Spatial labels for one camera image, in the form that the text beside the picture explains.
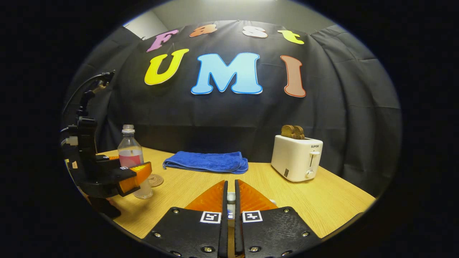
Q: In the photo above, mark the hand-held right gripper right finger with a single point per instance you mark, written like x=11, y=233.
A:
x=237, y=204

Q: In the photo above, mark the black backdrop cloth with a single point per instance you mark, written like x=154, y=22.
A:
x=340, y=118

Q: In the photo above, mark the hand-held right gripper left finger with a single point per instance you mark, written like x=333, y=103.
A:
x=224, y=204

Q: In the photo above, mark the blue folded towel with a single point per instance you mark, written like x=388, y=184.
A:
x=208, y=161

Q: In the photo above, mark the white teacup lid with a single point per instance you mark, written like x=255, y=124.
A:
x=231, y=197

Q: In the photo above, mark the clear plastic water bottle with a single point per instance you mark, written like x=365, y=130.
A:
x=129, y=150

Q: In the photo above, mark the white toaster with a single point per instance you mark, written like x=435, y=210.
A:
x=294, y=157

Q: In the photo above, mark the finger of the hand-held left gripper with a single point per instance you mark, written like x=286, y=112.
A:
x=134, y=175
x=113, y=157

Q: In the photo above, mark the round coaster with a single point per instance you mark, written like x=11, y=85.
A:
x=156, y=180

